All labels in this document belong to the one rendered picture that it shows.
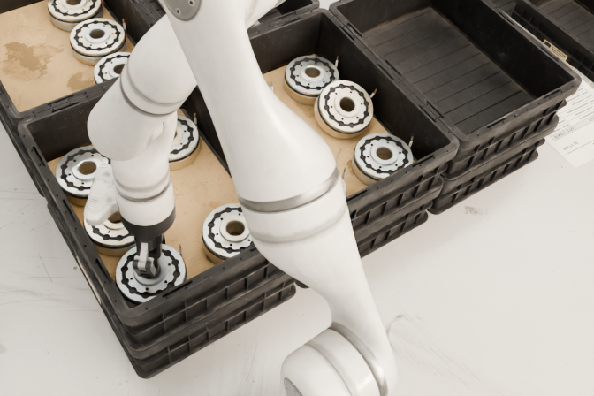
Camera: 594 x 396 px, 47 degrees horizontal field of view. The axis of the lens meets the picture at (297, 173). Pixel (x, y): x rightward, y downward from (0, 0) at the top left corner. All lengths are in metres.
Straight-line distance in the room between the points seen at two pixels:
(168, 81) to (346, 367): 0.32
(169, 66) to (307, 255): 0.22
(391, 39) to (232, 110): 0.94
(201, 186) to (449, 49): 0.61
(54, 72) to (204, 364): 0.61
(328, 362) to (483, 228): 0.72
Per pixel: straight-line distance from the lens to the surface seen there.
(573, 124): 1.61
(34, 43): 1.44
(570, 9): 2.49
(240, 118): 0.54
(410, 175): 1.10
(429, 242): 1.31
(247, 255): 0.97
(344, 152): 1.23
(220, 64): 0.52
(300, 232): 0.58
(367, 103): 1.26
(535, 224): 1.40
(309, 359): 0.69
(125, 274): 1.05
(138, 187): 0.86
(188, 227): 1.12
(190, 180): 1.17
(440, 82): 1.39
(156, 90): 0.68
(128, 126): 0.75
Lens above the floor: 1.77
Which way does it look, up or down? 52 degrees down
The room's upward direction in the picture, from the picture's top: 7 degrees clockwise
